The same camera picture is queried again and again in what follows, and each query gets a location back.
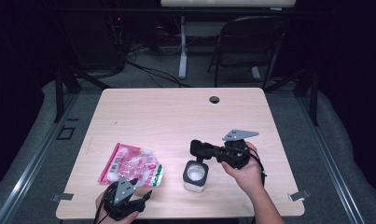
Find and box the pink clear bag of granules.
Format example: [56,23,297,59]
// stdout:
[97,142,164,189]

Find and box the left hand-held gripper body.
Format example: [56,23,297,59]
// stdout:
[103,176,146,221]

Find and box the right hand-held gripper cable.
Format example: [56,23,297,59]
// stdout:
[246,147,268,188]

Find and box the dark equipment cabinet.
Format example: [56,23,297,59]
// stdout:
[60,11,128,71]

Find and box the left hand-held gripper cable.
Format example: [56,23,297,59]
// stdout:
[93,186,116,224]

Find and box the hand-held gripper cable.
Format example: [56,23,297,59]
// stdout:
[93,186,116,224]
[246,147,268,188]

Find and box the grey tape tab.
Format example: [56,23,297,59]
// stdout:
[288,189,311,202]
[50,192,75,203]

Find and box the clear jar with black lid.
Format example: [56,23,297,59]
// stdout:
[182,139,210,193]

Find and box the aluminium floor rail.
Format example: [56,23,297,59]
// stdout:
[295,95,366,224]
[0,92,81,224]

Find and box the person's right hand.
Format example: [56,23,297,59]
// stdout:
[221,142,266,195]

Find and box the black floor cable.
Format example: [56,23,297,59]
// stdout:
[125,59,193,89]

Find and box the person's left hand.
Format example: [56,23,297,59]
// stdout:
[95,192,140,224]

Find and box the white desk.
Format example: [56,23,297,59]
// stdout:
[160,0,299,81]

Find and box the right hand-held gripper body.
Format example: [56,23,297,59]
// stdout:
[217,129,260,170]

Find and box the black metal frame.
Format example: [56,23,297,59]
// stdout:
[264,65,320,127]
[53,65,113,123]

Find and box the black folding chair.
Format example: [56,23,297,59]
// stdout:
[207,15,288,91]

